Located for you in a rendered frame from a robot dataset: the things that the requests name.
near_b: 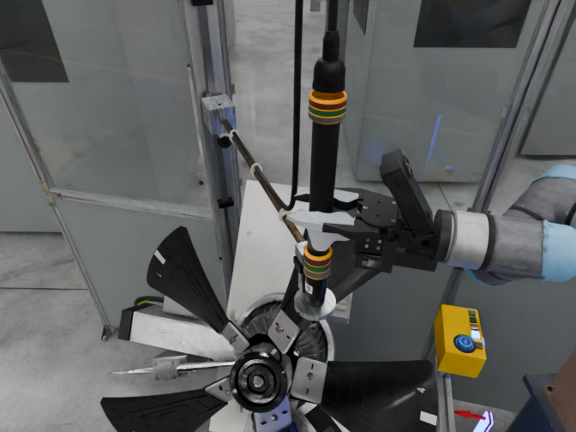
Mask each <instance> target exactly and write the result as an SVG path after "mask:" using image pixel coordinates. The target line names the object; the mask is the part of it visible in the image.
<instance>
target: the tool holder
mask: <svg viewBox="0 0 576 432"><path fill-rule="evenodd" d="M307 243H308V241H304V242H301V243H296V244H295V254H296V255H295V256H293V263H294V265H295V266H296V268H297V270H298V287H299V289H300V290H298V291H297V293H296V295H295V297H294V302H292V303H293V304H294V306H295V310H296V312H298V315H300V316H302V317H303V318H304V319H307V320H310V321H322V320H325V319H326V318H328V317H329V316H330V315H332V313H333V312H334V310H335V304H336V299H335V296H334V294H333V293H332V292H331V291H330V290H329V289H328V288H327V291H326V294H325V301H324V304H322V306H320V307H316V308H315V307H311V306H309V305H308V304H307V303H306V301H305V298H306V292H305V273H304V272H303V246H304V245H305V244H307Z"/></svg>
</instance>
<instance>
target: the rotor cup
mask: <svg viewBox="0 0 576 432"><path fill-rule="evenodd" d="M249 341H250V342H251V344H250V345H249V346H248V347H247V348H246V349H245V350H244V352H243V354H242V353H240V355H241V354H242V355H241V356H240V357H239V358H238V359H237V360H236V362H234V364H233V366H232V368H231V372H230V378H229V384H230V389H231V393H232V396H233V397H234V399H235V400H236V402H238V404H240V406H242V408H244V409H245V410H247V411H251V412H254V413H265V412H269V411H272V410H274V409H275V408H277V407H278V406H279V405H280V404H281V403H282V402H283V401H284V399H285V396H286V394H288V393H289V392H290V391H291V386H292V382H293V379H294V375H295V371H296V367H297V361H298V358H300V357H302V356H303V355H302V352H301V351H300V349H299V347H298V345H297V343H296V344H295V346H294V348H293V350H292V352H291V354H290V356H289V357H288V356H287V355H286V354H283V353H282V352H281V351H280V350H279V348H278V347H277V346H276V344H274V342H273V341H272V340H271V339H270V337H269V336H268V330H265V331H261V332H259V333H256V334H255V335H253V336H252V337H251V338H250V339H249ZM273 349H275V350H277V351H276V352H275V354H274V355H273V354H272V353H271V352H272V351H273ZM256 376H260V377H261V378H262V380H263V385H262V387H255V386H254V384H253V380H254V378H255V377H256ZM290 383H291V386H290V388H289V385H290ZM288 388H289V389H288Z"/></svg>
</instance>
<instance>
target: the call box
mask: <svg viewBox="0 0 576 432"><path fill-rule="evenodd" d="M471 310H475V311H476V316H472V317H476V318H477V326H478V331H475V330H471V324H476V323H471V322H470V319H469V317H470V316H471V315H469V313H468V308H462V307H457V306H452V305H446V304H441V306H440V308H439V311H438V314H437V316H436V319H435V347H436V360H437V369H438V370H439V371H442V372H447V373H451V374H456V375H463V376H468V377H472V378H477V376H478V374H479V372H480V371H481V369H482V367H483V365H484V363H485V361H486V359H487V358H486V354H485V349H484V344H483V350H480V349H476V346H475V342H480V343H483V335H482V330H481V325H480V320H479V315H478V311H477V310H476V309H471ZM471 331H475V332H479V336H480V338H479V339H477V338H472V335H471ZM459 335H465V336H468V337H470V338H471V339H472V341H473V343H474V346H473V347H472V349H471V350H469V351H465V350H462V349H461V348H459V347H458V345H457V343H456V341H457V338H458V336H459Z"/></svg>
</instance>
